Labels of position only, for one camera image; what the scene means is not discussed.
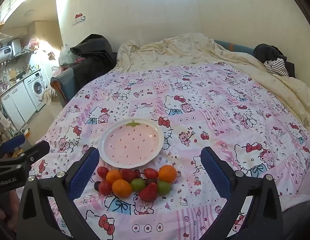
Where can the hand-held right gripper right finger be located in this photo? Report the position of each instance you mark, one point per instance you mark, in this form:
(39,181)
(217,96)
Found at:
(216,175)

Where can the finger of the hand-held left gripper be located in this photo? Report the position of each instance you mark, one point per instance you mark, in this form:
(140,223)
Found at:
(13,141)
(32,153)

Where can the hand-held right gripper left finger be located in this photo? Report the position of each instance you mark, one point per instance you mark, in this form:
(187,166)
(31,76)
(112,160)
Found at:
(83,173)

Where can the small orange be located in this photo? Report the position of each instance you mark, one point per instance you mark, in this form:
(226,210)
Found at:
(114,176)

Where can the red strawberry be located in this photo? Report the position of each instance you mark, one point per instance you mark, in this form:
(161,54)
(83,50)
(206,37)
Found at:
(148,193)
(128,175)

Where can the large orange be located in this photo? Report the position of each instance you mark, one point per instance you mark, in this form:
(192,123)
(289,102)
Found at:
(167,173)

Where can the pink strawberry print plate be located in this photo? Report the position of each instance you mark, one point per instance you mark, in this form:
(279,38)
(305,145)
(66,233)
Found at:
(130,142)

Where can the white washing machine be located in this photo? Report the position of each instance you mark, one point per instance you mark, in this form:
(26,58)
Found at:
(36,88)

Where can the beige cloth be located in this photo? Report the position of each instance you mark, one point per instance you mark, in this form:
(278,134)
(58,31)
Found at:
(49,96)

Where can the pink cat print blanket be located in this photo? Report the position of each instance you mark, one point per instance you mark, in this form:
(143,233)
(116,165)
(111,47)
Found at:
(195,105)

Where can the silver water heater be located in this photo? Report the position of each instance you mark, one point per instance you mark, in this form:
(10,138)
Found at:
(7,51)

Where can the white plastic bag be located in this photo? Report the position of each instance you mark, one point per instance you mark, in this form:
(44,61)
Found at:
(65,55)

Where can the black jacket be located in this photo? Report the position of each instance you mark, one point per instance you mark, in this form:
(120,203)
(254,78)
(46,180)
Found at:
(92,52)

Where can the striped garment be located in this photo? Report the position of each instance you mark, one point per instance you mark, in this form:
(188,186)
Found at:
(276,67)

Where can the teal headboard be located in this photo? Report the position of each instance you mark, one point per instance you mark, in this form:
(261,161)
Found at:
(232,46)

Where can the cream duvet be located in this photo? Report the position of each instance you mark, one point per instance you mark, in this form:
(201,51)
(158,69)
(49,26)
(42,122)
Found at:
(170,50)

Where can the dark clothing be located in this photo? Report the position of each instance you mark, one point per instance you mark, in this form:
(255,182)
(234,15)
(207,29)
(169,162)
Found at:
(268,51)

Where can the blue bed frame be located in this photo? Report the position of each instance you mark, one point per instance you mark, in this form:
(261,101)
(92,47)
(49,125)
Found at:
(63,87)

